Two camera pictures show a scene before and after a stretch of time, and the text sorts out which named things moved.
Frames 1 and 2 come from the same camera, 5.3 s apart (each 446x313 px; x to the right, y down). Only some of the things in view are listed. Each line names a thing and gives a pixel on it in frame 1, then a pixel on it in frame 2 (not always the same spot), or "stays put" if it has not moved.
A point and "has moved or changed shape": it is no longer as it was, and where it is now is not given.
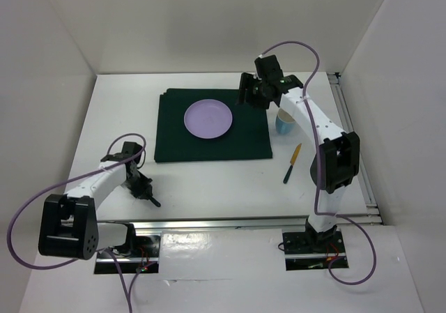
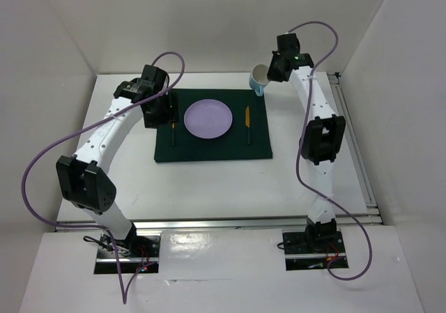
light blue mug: x=284 y=123 has moved or changed shape
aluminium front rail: x=301 y=222 stays put
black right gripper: x=247 y=81 -> x=272 y=74
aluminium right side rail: x=361 y=178 stays put
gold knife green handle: x=289 y=171 -> x=247 y=123
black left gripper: x=144 y=186 -> x=171 y=113
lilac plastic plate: x=208 y=118 stays put
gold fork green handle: x=155 y=201 -> x=173 y=136
